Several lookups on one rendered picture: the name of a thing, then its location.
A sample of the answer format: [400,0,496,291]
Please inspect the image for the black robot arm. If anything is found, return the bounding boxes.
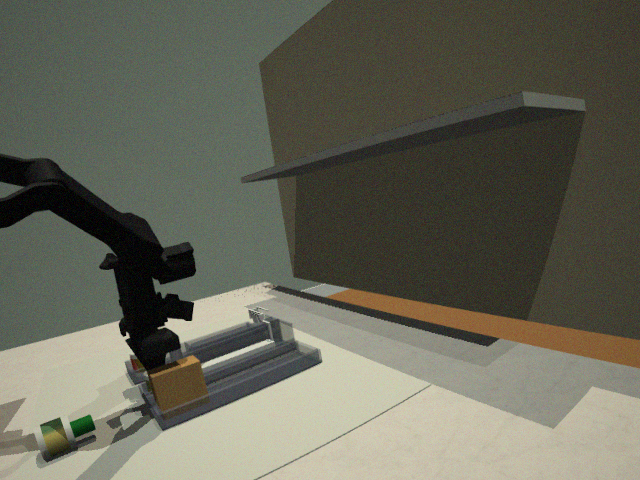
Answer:
[0,154,196,324]

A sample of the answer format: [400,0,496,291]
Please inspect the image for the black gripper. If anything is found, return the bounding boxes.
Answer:
[119,288,181,371]

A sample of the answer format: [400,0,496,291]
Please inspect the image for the brown cardboard box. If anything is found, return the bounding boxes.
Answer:
[147,356,208,412]

